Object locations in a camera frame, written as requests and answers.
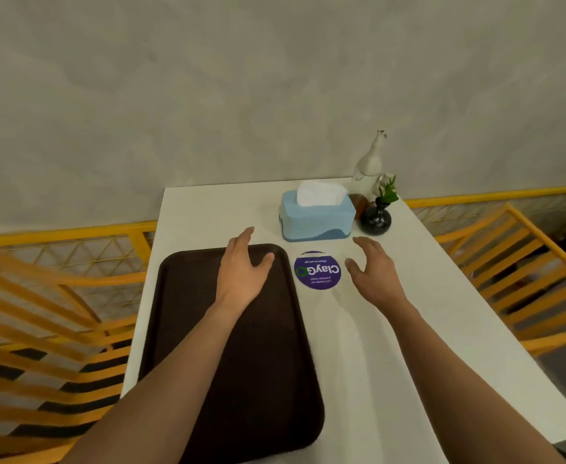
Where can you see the person's left hand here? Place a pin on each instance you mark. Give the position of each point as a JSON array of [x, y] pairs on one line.
[[237, 277]]

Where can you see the person's right hand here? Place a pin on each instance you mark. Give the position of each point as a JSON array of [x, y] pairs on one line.
[[377, 280]]

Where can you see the person's right thumb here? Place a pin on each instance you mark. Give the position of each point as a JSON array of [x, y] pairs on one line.
[[352, 268]]

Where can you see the person's left thumb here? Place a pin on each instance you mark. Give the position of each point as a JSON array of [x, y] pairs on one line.
[[265, 263]]

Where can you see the person's left forearm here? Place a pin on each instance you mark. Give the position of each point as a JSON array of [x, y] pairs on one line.
[[181, 376]]

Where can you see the person's right forearm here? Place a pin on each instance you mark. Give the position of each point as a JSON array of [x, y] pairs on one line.
[[447, 381]]

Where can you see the round purple sticker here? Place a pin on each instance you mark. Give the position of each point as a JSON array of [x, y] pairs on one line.
[[318, 273]]

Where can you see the black round vase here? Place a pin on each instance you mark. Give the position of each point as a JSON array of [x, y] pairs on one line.
[[375, 221]]

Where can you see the blue tissue box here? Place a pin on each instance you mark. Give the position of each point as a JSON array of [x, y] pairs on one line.
[[314, 222]]

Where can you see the brown wooden block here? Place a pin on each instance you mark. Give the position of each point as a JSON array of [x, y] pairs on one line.
[[359, 205]]

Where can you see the white tissue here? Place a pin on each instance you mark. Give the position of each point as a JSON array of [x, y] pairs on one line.
[[319, 193]]

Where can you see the small green plant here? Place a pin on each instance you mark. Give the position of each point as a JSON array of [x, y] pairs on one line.
[[389, 193]]

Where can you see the dark brown plastic tray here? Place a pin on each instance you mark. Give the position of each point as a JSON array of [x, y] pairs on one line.
[[268, 362]]

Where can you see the white animal figurine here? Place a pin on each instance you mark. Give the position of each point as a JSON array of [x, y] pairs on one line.
[[370, 164]]

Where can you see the yellow slatted chair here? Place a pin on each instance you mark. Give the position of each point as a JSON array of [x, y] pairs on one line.
[[31, 328], [529, 280]]

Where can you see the yellow lattice railing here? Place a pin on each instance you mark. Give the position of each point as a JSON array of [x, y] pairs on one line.
[[70, 231]]

